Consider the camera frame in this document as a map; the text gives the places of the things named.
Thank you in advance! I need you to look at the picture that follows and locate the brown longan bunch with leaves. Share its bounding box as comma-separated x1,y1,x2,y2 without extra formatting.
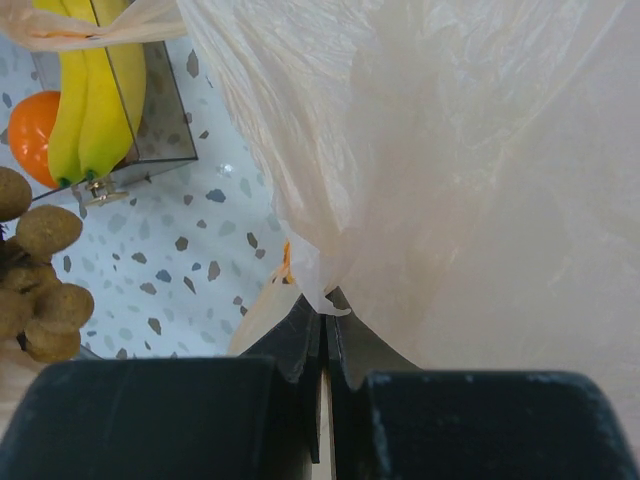
1,167,95,364

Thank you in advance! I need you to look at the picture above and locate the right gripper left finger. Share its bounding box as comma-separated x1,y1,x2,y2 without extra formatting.
1,299,322,479

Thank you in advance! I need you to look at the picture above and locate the orange fake tangerine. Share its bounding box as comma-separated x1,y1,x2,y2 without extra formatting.
8,90,60,189

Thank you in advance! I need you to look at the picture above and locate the orange translucent plastic bag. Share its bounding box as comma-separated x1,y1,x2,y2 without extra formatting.
1,1,639,377

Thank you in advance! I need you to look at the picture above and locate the yellow fake banana bunch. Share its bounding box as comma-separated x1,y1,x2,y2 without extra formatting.
32,0,149,189

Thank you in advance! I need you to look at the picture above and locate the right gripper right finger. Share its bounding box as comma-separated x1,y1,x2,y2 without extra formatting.
324,311,639,479

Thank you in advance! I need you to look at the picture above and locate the clear plastic tray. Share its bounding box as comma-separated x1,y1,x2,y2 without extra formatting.
32,41,198,208

